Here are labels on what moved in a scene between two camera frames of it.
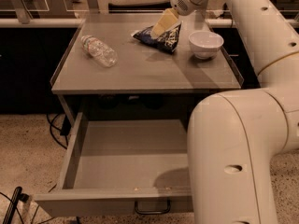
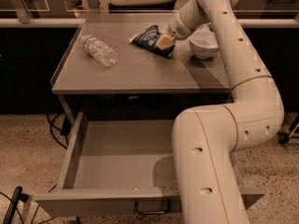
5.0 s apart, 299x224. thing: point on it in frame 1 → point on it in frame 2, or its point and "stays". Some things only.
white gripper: [180, 0] → [177, 29]
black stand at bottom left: [17, 195] stays
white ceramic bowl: [206, 44] stays
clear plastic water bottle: [100, 50] stays
